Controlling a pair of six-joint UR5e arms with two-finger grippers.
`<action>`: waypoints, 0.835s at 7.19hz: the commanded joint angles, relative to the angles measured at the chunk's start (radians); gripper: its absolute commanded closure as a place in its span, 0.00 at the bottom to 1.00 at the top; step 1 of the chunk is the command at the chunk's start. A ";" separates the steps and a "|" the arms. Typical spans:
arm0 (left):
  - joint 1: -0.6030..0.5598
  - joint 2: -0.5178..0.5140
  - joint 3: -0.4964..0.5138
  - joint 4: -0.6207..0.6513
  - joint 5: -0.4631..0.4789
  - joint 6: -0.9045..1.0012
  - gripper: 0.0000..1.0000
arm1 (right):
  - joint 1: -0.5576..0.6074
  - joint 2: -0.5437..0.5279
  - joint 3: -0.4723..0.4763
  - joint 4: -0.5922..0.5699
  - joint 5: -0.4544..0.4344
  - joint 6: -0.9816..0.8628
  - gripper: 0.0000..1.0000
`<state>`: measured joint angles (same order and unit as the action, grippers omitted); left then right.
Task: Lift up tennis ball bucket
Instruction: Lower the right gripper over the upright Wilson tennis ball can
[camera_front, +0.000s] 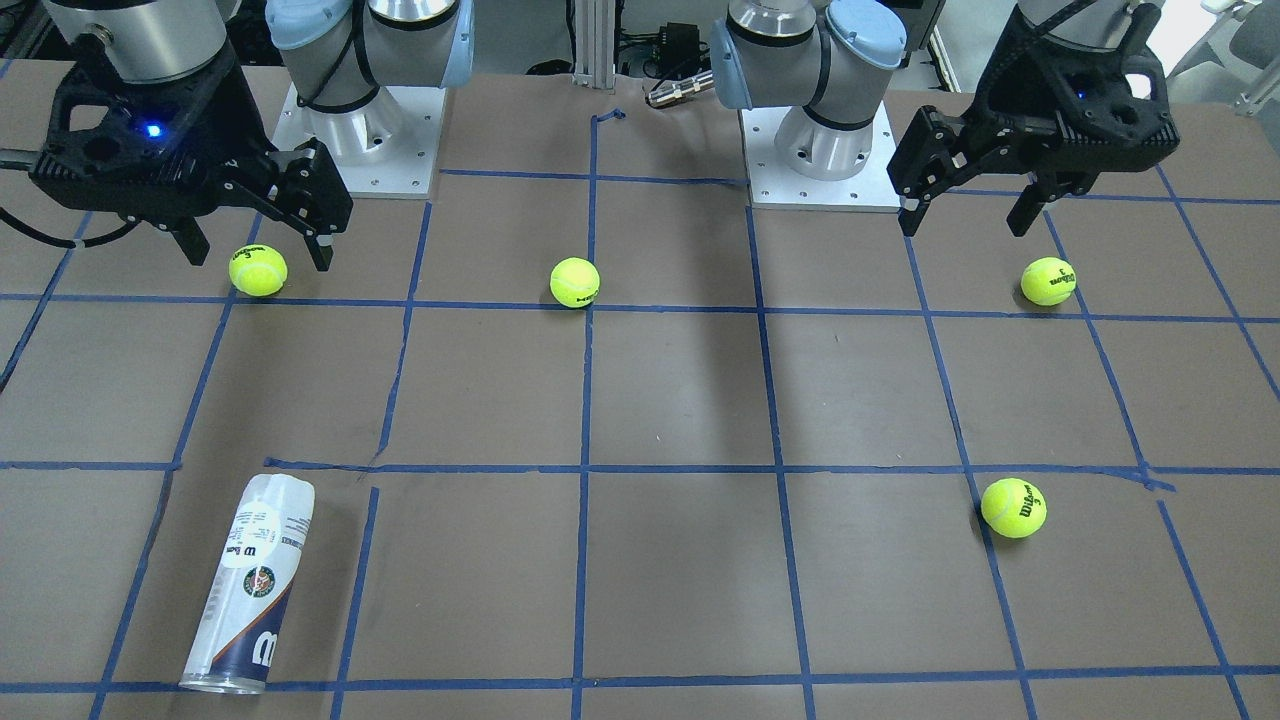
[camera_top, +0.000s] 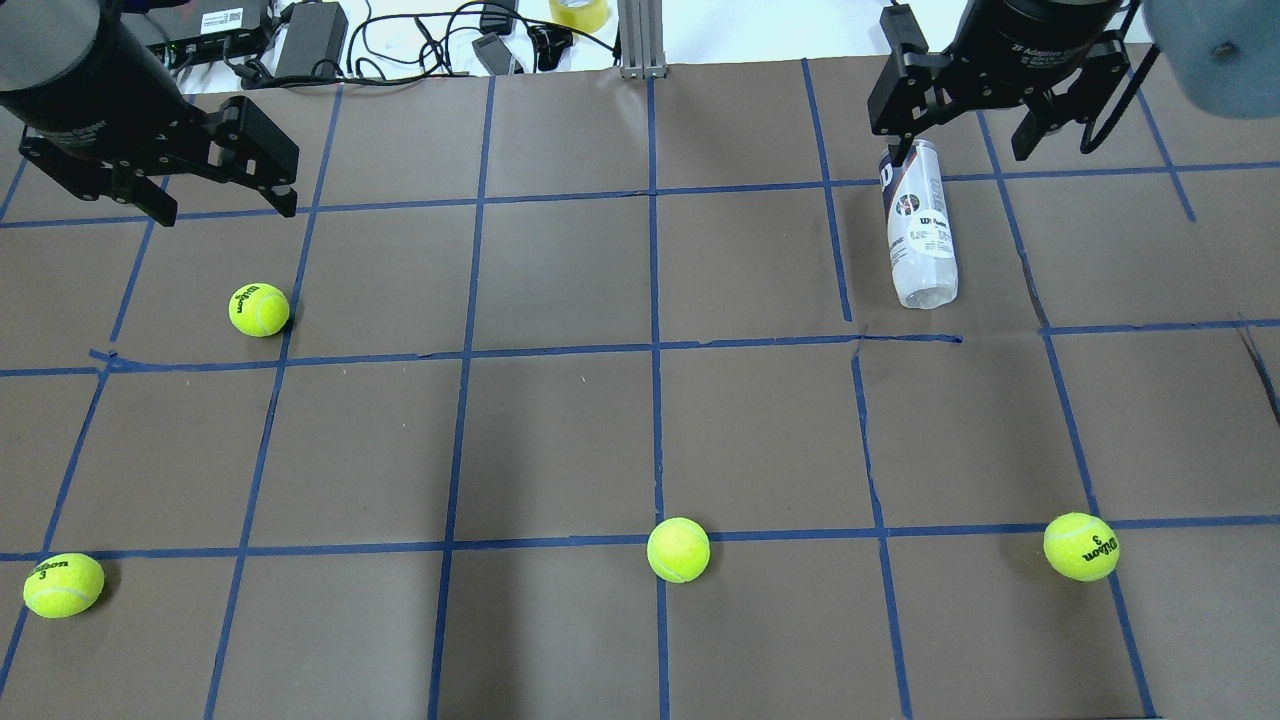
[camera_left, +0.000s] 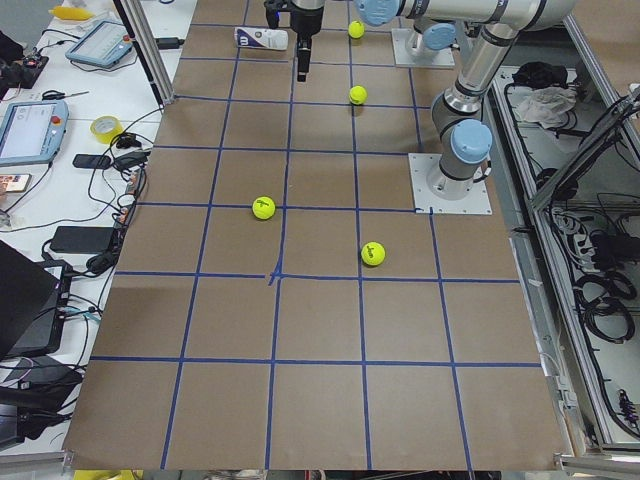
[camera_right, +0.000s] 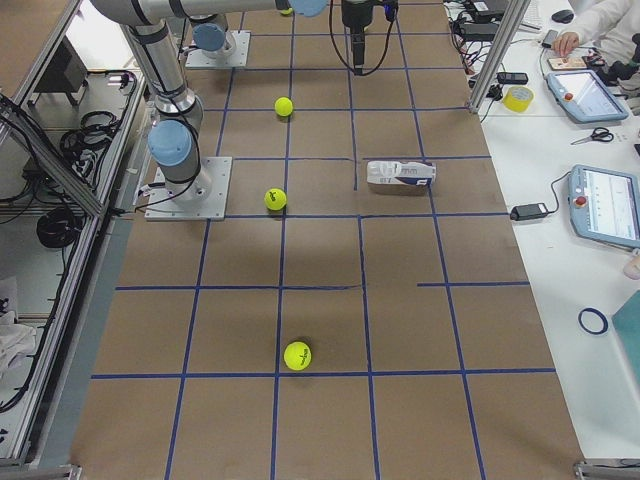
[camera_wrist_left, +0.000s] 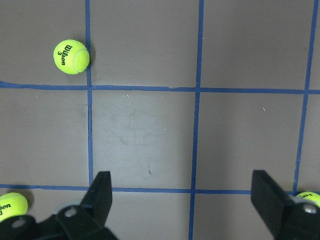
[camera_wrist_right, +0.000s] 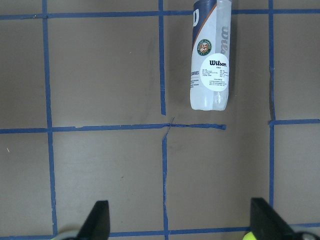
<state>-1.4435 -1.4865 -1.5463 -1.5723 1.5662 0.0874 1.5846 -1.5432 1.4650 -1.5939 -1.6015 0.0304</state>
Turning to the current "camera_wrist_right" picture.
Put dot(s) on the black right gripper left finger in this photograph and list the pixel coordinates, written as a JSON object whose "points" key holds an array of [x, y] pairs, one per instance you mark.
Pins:
{"points": [[97, 225]]}

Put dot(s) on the yellow tennis ball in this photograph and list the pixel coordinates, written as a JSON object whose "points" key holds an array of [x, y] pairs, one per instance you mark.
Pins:
{"points": [[249, 236]]}

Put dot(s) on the clear Wilson tennis ball can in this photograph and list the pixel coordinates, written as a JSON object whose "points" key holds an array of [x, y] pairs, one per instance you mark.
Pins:
{"points": [[210, 58]]}

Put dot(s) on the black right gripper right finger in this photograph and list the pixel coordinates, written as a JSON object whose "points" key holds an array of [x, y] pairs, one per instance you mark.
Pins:
{"points": [[267, 224]]}

